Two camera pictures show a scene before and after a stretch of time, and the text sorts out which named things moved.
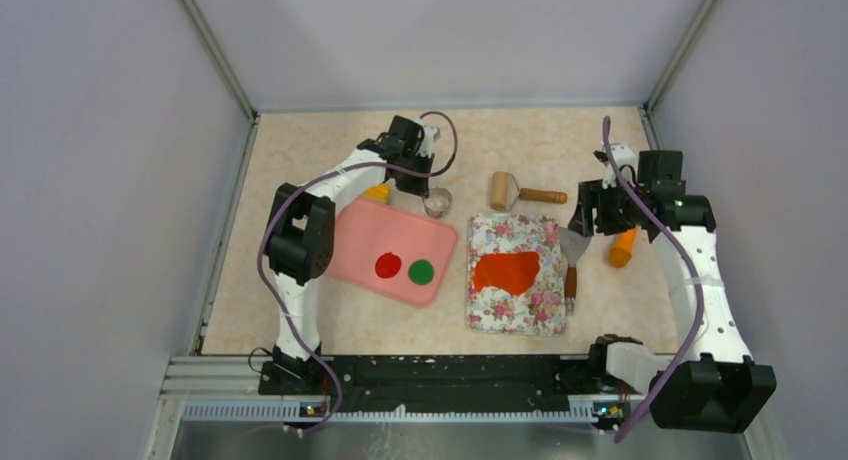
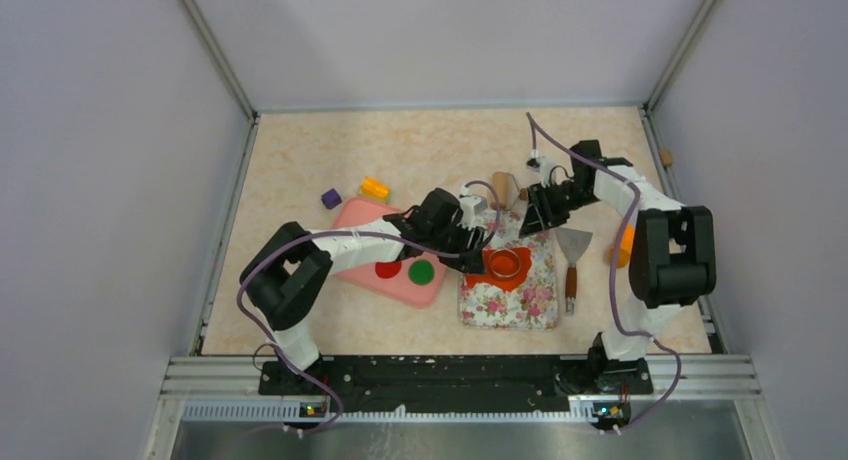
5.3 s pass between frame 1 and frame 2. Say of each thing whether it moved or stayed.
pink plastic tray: stayed
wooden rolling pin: stayed
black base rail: stayed
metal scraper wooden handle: stayed
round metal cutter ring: moved
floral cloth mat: stayed
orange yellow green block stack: stayed
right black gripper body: moved
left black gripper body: moved
